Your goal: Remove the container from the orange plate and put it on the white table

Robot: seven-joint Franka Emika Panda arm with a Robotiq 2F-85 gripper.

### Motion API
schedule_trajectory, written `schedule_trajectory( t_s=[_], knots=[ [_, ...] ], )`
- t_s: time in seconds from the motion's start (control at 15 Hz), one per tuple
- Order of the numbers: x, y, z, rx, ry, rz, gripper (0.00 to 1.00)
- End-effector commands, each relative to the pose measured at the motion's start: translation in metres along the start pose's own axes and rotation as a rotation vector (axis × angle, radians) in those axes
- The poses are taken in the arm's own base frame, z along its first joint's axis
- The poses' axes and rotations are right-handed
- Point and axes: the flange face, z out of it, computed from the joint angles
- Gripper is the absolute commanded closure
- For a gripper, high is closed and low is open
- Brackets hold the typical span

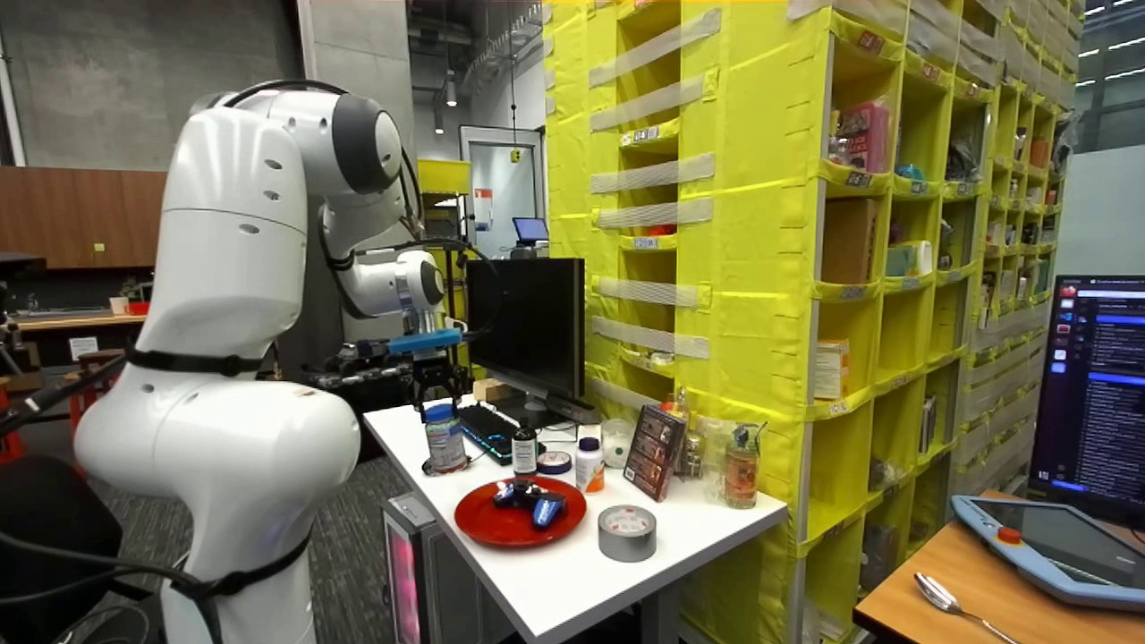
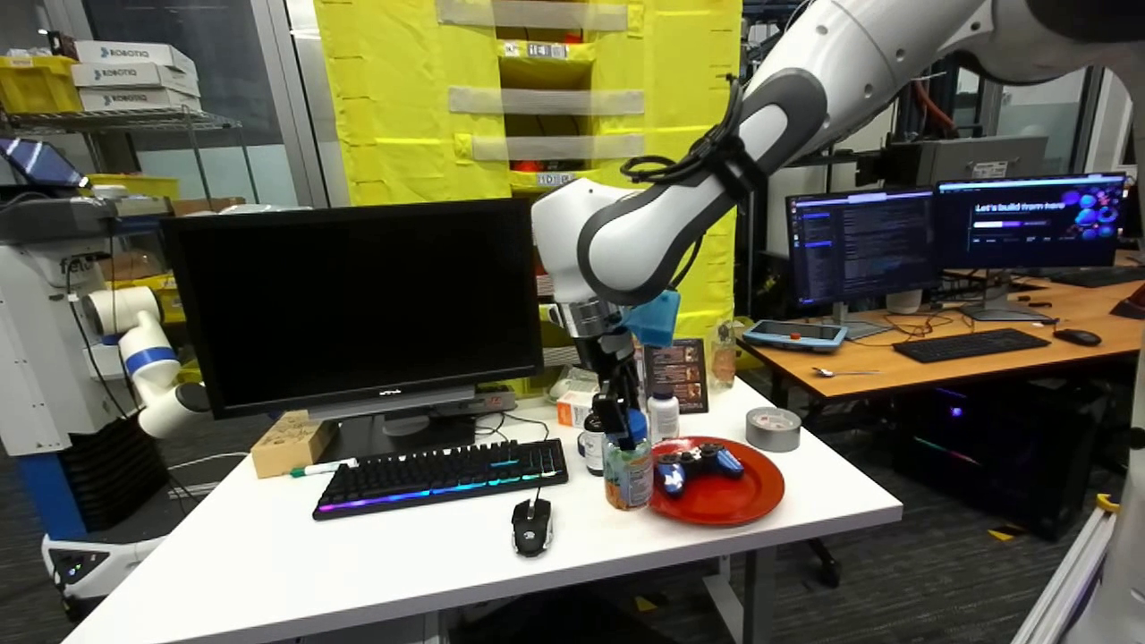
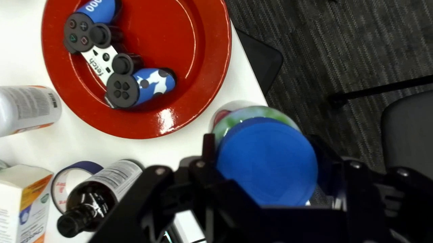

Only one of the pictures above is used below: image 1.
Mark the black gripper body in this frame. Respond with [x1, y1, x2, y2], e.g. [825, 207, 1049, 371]
[407, 349, 467, 400]

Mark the clear container with blue lid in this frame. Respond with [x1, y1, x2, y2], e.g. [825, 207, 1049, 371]
[424, 398, 472, 476]

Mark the orange red plate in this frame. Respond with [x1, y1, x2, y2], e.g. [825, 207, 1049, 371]
[451, 476, 591, 554]

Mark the black backlit keyboard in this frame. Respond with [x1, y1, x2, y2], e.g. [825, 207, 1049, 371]
[454, 400, 530, 465]

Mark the brown bottle white label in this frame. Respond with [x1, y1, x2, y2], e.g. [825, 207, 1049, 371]
[508, 424, 540, 487]

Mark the black computer monitor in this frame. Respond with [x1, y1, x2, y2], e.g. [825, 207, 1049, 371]
[467, 257, 591, 422]

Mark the black white toy game controller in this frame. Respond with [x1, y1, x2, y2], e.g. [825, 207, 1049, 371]
[491, 476, 545, 509]

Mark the small blue tube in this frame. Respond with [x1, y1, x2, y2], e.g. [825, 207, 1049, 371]
[530, 495, 571, 532]

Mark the white bottle purple cap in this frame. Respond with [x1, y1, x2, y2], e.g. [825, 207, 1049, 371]
[573, 431, 607, 496]

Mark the white carton box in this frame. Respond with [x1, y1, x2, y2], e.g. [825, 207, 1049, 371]
[598, 414, 642, 473]

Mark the small blue screen tablet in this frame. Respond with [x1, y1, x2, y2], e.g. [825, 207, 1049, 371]
[508, 214, 550, 250]

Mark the computer case pink light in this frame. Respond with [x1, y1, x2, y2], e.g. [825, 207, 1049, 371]
[384, 495, 479, 644]

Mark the yellow storage bin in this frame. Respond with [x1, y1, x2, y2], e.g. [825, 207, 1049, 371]
[413, 154, 477, 199]

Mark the clear bottle orange cap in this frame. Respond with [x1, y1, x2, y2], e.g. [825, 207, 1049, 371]
[672, 391, 709, 483]

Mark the yellow shelf unit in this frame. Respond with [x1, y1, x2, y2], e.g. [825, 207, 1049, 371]
[540, 0, 1085, 644]

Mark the brown cardboard box in shelf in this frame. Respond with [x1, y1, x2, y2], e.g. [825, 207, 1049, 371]
[820, 194, 882, 286]

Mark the teal white box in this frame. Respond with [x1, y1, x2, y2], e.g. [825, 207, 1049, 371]
[889, 237, 940, 278]

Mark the pink package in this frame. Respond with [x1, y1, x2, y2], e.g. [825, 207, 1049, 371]
[835, 101, 894, 175]

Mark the wooden desk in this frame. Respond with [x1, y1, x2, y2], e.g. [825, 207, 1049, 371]
[852, 515, 1145, 644]

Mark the metal spoon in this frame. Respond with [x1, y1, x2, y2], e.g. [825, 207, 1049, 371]
[909, 567, 1024, 644]

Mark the light blue teach pendant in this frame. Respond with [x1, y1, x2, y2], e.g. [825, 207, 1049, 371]
[950, 495, 1145, 614]

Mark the screen with text windows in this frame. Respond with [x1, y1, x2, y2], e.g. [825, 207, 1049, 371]
[1026, 270, 1145, 528]

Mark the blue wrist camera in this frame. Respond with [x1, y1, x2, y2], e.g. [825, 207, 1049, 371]
[384, 329, 468, 356]

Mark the dark picture frame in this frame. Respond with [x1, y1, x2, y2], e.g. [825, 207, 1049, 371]
[622, 400, 691, 503]

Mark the grey duct tape roll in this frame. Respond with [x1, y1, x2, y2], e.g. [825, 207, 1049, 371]
[596, 501, 662, 566]

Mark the brown wooden wall cabinet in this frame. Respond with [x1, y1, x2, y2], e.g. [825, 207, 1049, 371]
[0, 164, 173, 270]

